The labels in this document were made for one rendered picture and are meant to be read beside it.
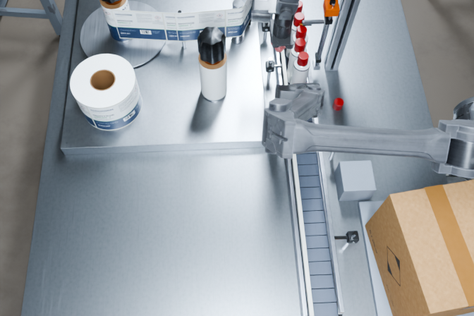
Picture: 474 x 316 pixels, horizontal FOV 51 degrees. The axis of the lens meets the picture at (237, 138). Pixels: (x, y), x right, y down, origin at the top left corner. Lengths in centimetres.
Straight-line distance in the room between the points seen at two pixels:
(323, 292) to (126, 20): 106
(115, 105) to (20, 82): 150
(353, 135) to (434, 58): 215
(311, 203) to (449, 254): 43
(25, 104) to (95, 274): 154
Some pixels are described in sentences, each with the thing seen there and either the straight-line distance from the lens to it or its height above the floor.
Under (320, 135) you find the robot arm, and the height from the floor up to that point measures 147.
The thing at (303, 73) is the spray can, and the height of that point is 103.
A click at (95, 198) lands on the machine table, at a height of 83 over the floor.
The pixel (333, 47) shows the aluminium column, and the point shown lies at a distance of 175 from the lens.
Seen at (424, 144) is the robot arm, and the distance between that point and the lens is 104.
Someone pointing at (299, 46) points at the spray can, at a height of 108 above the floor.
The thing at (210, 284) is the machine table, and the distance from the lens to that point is 153.
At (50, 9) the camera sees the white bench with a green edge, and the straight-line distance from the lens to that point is 293.
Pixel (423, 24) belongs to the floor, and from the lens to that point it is 325.
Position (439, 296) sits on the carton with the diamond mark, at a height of 112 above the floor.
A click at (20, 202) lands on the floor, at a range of 268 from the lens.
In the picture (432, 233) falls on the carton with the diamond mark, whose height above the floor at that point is 112.
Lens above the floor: 233
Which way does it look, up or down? 63 degrees down
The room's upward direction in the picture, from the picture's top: 1 degrees clockwise
